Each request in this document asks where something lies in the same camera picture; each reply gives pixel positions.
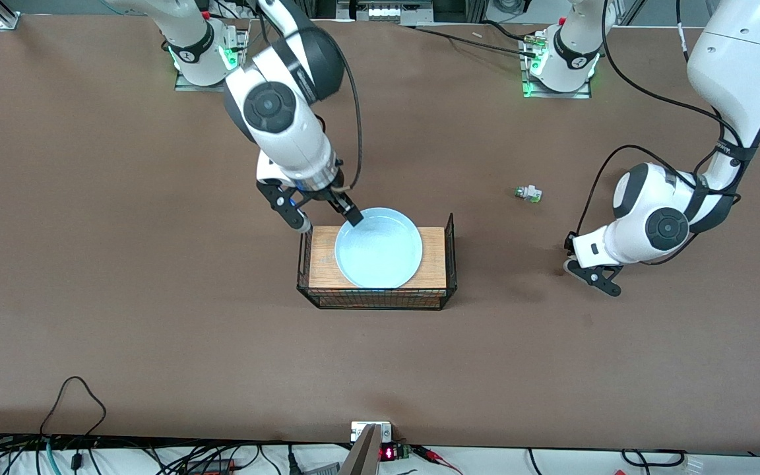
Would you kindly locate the green push button switch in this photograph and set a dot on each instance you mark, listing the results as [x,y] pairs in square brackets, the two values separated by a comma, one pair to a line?
[529,193]

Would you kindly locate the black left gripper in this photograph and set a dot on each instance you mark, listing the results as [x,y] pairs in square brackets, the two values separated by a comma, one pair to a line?
[568,244]

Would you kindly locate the black power adapter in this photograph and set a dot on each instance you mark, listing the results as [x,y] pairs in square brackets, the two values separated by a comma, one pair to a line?
[212,466]

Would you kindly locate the red clip leads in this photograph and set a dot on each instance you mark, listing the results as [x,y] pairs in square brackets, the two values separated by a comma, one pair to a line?
[436,456]

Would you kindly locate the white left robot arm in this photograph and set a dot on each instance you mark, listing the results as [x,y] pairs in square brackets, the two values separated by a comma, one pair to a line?
[736,66]

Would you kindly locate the red led display module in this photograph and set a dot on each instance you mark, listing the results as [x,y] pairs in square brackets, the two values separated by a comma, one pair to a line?
[390,453]

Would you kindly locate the grey camera pole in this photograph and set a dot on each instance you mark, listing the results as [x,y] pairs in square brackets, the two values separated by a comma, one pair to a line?
[363,455]

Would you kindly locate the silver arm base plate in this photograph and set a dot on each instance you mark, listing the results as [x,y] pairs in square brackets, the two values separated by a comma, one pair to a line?
[558,94]
[185,84]

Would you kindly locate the wooden board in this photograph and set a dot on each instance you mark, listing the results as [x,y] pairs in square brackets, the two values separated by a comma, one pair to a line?
[322,264]

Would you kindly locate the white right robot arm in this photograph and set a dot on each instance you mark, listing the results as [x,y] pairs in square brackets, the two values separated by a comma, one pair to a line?
[287,132]

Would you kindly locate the light blue round plate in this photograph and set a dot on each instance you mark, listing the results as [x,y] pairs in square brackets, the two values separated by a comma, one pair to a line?
[380,254]

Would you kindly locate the silver mounting bracket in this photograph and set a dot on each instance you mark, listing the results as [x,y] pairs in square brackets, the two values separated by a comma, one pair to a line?
[360,430]

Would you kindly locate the silver control device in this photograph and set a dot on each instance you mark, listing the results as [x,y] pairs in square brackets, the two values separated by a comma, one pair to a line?
[383,10]

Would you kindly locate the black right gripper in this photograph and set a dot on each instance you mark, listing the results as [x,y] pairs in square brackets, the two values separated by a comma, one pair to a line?
[327,193]

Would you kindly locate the aluminium corner bracket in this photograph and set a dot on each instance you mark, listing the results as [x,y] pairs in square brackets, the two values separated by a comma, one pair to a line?
[9,21]

